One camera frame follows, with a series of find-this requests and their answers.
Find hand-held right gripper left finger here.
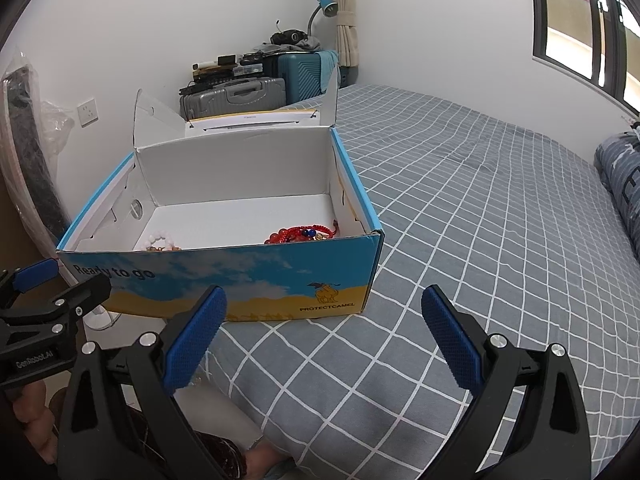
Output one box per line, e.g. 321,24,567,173
57,284,228,480

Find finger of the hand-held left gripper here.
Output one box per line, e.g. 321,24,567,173
0,258,61,312
30,273,112,333

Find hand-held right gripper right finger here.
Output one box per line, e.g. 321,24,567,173
421,285,593,480

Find blue and yellow cardboard box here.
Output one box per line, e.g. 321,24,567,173
56,67,385,322

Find pink bead bracelet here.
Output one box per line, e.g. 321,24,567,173
140,229,177,251

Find multicolour bead bracelet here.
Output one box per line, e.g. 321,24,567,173
264,226,322,246

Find person's left hand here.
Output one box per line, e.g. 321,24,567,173
7,380,63,466

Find white round base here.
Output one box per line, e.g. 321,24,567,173
84,307,122,332

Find grey checked bed sheet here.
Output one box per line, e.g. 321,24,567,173
200,84,640,480

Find dark patterned clothing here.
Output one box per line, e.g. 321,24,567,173
125,405,248,480

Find plastic wrapped black item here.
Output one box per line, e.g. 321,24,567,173
0,47,77,252

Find person's foot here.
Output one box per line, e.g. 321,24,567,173
240,437,301,480

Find blue grey striped pillow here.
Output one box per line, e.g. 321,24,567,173
595,130,640,257

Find grey suitcase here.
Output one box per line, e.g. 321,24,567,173
180,77,287,122

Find stack of black electronics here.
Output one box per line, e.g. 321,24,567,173
179,52,268,97

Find teal suitcase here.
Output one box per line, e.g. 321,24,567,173
272,51,342,111

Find black headphones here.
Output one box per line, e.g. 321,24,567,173
270,20,311,47

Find beige curtain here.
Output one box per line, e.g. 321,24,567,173
325,0,362,68

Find black framed window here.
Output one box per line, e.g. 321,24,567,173
529,0,640,117

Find blue desk lamp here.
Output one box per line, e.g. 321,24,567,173
307,0,341,39

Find white wall socket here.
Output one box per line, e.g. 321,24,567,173
77,97,99,127

